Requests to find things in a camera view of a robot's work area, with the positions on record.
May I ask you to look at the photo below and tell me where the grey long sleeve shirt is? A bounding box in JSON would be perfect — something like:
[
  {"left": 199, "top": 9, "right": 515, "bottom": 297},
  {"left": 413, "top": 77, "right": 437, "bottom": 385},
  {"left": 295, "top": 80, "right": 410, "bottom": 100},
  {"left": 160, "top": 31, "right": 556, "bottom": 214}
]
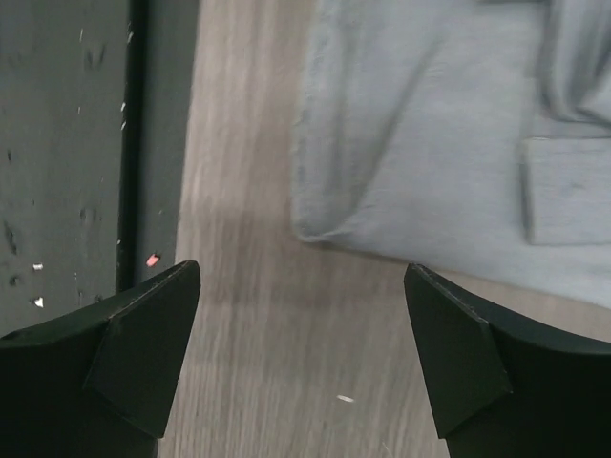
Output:
[{"left": 292, "top": 1, "right": 610, "bottom": 306}]

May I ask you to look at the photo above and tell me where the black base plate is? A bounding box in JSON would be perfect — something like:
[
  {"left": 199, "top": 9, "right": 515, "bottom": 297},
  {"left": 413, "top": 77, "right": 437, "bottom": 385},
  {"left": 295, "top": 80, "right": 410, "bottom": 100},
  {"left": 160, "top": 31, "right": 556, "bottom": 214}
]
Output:
[{"left": 1, "top": 1, "right": 200, "bottom": 333}]

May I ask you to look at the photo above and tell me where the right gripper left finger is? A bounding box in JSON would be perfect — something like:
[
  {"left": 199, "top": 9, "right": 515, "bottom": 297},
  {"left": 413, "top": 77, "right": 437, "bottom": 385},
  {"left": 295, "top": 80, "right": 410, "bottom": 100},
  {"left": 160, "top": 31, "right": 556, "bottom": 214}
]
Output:
[{"left": 1, "top": 260, "right": 200, "bottom": 457}]

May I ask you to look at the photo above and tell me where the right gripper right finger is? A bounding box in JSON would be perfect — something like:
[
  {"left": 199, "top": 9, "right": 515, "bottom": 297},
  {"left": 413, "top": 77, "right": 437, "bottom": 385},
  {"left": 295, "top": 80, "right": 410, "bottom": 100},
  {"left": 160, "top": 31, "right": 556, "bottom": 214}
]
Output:
[{"left": 404, "top": 264, "right": 610, "bottom": 457}]

